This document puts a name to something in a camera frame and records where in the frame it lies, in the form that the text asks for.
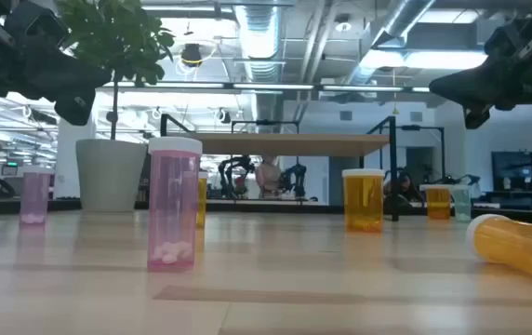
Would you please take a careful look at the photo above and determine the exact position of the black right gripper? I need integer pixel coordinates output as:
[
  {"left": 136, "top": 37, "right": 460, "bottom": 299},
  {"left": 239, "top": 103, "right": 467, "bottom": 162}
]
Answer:
[{"left": 429, "top": 55, "right": 532, "bottom": 130}]

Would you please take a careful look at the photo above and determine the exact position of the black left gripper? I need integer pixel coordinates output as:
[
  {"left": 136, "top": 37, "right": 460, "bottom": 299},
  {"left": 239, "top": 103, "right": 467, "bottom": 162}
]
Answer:
[{"left": 0, "top": 41, "right": 112, "bottom": 127}]

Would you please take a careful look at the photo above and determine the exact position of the white bottle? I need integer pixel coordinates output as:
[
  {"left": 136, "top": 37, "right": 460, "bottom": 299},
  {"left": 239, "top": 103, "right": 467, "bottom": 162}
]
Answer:
[{"left": 451, "top": 184, "right": 472, "bottom": 223}]

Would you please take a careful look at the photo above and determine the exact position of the pink medicine bottle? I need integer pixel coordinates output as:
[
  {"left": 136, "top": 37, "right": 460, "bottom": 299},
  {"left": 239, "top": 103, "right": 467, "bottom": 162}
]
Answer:
[
  {"left": 18, "top": 167, "right": 56, "bottom": 228},
  {"left": 147, "top": 136, "right": 204, "bottom": 274}
]

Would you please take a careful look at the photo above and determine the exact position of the wide orange medicine bottle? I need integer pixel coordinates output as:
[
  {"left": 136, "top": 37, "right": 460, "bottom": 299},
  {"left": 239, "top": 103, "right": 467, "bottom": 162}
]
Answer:
[{"left": 341, "top": 167, "right": 386, "bottom": 234}]

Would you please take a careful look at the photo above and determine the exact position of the green leafy plant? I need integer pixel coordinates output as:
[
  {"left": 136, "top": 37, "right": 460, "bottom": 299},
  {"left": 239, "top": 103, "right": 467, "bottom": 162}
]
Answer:
[{"left": 55, "top": 0, "right": 177, "bottom": 141}]

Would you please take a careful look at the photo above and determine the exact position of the black display cabinet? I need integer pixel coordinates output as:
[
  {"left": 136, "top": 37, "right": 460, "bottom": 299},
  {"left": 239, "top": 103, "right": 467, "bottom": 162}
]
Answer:
[{"left": 489, "top": 148, "right": 532, "bottom": 211}]

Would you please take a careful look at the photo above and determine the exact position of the white plant pot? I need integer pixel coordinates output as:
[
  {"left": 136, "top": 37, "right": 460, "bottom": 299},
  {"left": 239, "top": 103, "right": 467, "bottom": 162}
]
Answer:
[{"left": 74, "top": 138, "right": 149, "bottom": 214}]

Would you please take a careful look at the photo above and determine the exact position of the person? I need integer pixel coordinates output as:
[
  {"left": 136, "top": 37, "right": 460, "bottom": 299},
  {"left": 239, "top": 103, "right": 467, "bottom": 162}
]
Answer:
[
  {"left": 383, "top": 170, "right": 425, "bottom": 208},
  {"left": 254, "top": 155, "right": 284, "bottom": 200}
]

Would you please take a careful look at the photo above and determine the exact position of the black ceiling device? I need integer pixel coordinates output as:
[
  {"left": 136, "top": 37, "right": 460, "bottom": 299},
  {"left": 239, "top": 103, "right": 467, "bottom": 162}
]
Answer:
[{"left": 180, "top": 42, "right": 206, "bottom": 69}]

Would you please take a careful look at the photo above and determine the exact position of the linear ceiling light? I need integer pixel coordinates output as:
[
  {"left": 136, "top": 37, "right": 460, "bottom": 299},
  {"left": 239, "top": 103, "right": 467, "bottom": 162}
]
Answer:
[{"left": 93, "top": 81, "right": 432, "bottom": 93}]

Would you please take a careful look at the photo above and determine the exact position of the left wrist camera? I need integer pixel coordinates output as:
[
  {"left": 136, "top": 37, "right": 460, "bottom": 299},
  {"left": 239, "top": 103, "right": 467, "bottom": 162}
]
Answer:
[{"left": 3, "top": 0, "right": 71, "bottom": 50}]

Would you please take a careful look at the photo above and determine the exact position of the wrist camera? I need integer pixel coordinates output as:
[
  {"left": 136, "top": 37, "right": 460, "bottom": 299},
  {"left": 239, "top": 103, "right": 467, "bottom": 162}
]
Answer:
[
  {"left": 484, "top": 13, "right": 532, "bottom": 61},
  {"left": 3, "top": 0, "right": 71, "bottom": 50}
]

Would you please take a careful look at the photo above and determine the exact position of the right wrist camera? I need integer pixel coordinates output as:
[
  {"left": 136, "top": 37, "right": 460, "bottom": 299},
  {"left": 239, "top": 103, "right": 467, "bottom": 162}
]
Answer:
[{"left": 484, "top": 13, "right": 532, "bottom": 61}]

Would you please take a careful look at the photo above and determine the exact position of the silver ventilation duct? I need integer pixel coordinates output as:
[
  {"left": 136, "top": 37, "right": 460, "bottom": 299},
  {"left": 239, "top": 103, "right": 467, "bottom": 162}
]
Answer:
[
  {"left": 233, "top": 0, "right": 290, "bottom": 85},
  {"left": 339, "top": 0, "right": 439, "bottom": 89}
]

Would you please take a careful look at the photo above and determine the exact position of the wooden shelf with black frame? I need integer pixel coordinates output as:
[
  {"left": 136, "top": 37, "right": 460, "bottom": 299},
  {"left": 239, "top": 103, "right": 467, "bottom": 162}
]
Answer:
[{"left": 159, "top": 114, "right": 400, "bottom": 222}]

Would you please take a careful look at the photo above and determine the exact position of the black aluminium table frame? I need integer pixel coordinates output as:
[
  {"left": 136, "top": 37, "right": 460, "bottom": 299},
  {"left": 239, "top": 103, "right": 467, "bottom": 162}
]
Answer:
[{"left": 0, "top": 197, "right": 532, "bottom": 227}]

